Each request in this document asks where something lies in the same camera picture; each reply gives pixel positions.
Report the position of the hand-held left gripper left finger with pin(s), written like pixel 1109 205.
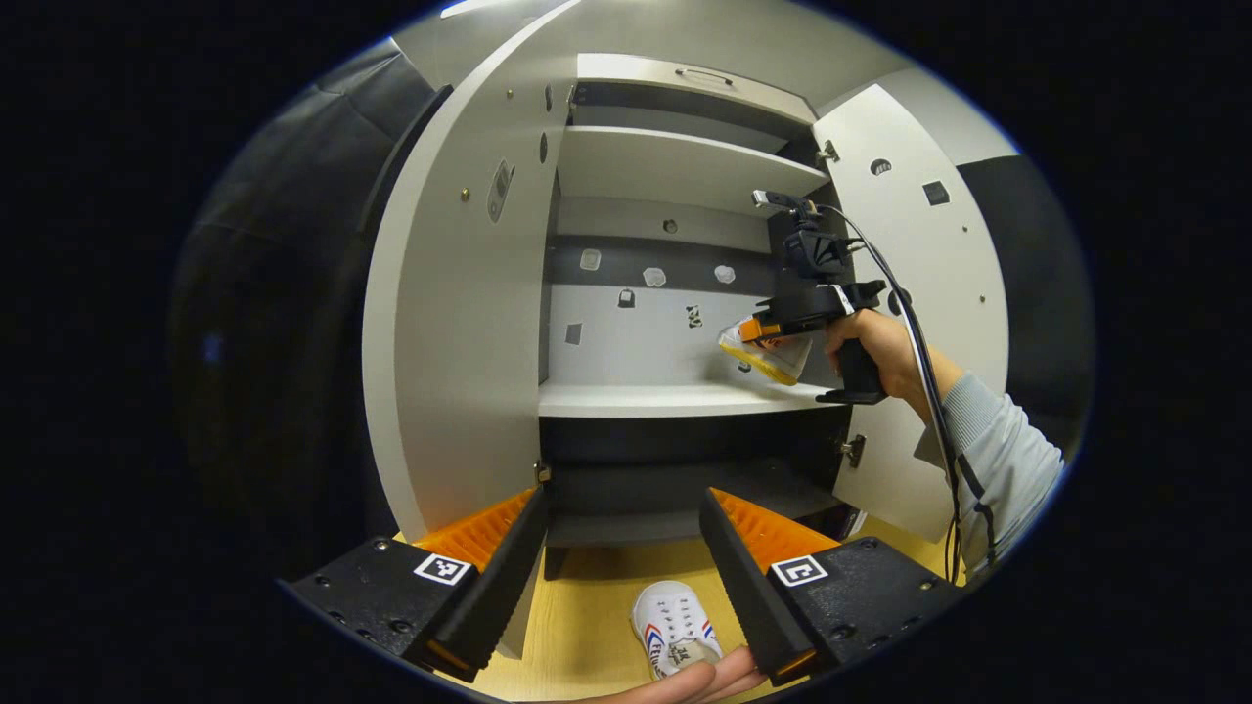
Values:
pixel 509 577

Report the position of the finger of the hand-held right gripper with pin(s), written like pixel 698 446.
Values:
pixel 761 330

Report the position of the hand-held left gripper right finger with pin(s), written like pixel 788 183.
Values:
pixel 738 577

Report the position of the white shoe with yellow sole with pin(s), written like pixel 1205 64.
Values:
pixel 778 360

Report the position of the white shoe with striped side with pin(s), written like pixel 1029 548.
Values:
pixel 670 616

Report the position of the white shoe cabinet door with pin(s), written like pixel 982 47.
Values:
pixel 450 372
pixel 939 254

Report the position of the white cabinet shelf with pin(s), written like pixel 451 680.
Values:
pixel 665 399
pixel 675 161

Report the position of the white cabinet drawer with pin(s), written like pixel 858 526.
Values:
pixel 675 83

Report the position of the black backdrop cloth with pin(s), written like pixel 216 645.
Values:
pixel 264 342

